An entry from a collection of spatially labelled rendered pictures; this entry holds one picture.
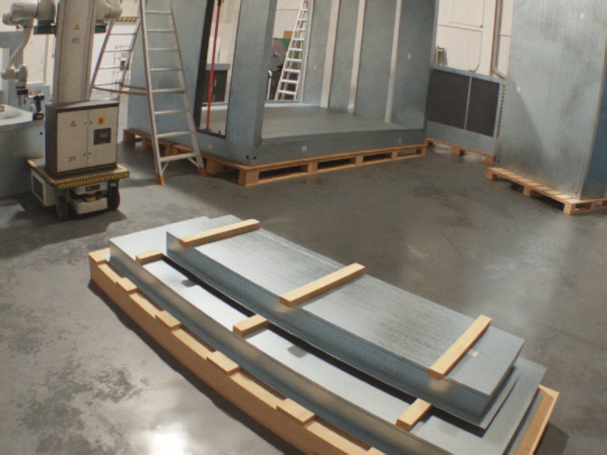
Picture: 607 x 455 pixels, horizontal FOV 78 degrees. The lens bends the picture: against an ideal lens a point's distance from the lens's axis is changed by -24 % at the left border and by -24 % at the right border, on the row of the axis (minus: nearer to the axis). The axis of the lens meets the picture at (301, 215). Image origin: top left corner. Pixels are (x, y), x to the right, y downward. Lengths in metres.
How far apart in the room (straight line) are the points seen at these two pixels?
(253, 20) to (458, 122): 4.58
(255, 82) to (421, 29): 3.62
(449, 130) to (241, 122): 4.43
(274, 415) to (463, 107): 6.94
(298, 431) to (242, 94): 3.47
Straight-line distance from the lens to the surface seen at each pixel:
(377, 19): 7.74
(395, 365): 1.56
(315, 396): 1.60
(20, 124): 4.19
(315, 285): 1.81
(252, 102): 4.39
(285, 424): 1.62
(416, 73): 7.29
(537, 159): 6.51
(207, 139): 4.92
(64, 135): 3.44
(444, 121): 8.11
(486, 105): 7.91
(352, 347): 1.63
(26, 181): 4.34
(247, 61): 4.46
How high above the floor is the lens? 1.23
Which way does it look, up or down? 19 degrees down
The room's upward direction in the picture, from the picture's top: 6 degrees clockwise
